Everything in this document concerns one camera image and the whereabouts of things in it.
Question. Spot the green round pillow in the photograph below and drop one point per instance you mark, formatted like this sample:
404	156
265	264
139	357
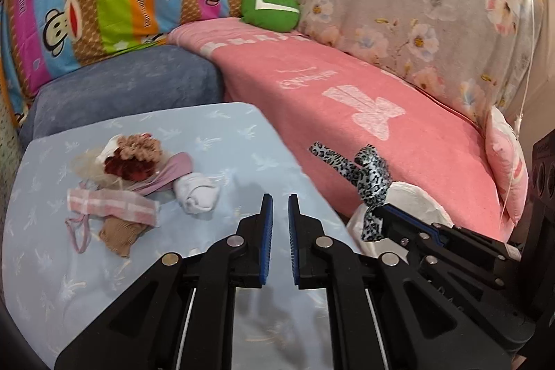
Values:
269	8

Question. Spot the small white cloth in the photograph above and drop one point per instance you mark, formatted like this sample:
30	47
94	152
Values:
106	149

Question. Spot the dark red scrunchie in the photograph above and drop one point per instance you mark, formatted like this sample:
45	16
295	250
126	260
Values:
125	168

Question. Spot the leopard print fabric strip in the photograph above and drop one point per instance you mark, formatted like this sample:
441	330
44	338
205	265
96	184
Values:
368	179

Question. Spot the pink beige scrunchie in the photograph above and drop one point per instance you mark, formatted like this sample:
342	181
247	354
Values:
138	144

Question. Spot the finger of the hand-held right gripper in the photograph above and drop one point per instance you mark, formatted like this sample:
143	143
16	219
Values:
407	218
433	261

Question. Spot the pink blanket with white bow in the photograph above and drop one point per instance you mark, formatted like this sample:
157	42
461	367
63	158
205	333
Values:
325	114

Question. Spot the white sock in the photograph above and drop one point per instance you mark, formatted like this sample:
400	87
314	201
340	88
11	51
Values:
195	194

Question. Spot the tan knitted cloth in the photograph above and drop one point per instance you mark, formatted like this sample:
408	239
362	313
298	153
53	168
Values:
121	238

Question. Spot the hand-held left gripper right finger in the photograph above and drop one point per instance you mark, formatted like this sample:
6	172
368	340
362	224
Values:
295	242

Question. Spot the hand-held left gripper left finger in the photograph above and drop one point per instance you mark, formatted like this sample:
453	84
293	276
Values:
266	242

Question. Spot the pink and white pillow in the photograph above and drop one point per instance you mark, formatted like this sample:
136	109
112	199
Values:
505	162

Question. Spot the white plastic bag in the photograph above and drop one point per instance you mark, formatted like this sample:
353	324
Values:
416	201

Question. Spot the blue-grey cushion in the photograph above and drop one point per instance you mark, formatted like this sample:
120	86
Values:
130	88

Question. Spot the speckled cream cloth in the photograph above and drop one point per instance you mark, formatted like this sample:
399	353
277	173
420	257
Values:
8	131

